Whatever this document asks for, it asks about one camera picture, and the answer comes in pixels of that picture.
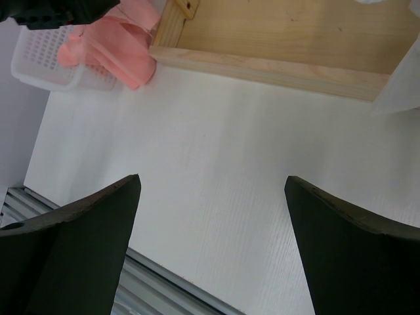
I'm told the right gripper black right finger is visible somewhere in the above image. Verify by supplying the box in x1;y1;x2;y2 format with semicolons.
284;176;419;314

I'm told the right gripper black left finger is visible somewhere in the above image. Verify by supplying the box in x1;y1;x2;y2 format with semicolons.
1;175;141;314

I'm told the pink skirt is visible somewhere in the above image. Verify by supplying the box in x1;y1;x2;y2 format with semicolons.
57;0;160;90

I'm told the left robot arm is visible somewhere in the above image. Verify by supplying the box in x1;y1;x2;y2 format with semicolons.
0;0;120;30

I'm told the white ruffled garment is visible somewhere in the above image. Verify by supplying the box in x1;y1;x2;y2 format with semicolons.
369;0;420;118

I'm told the white plastic basket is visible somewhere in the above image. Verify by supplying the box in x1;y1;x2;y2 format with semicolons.
10;26;116;92

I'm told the wooden clothes rack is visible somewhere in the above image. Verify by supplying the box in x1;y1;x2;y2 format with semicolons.
150;1;419;101

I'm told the aluminium rail frame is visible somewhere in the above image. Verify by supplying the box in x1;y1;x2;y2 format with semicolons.
1;187;242;314

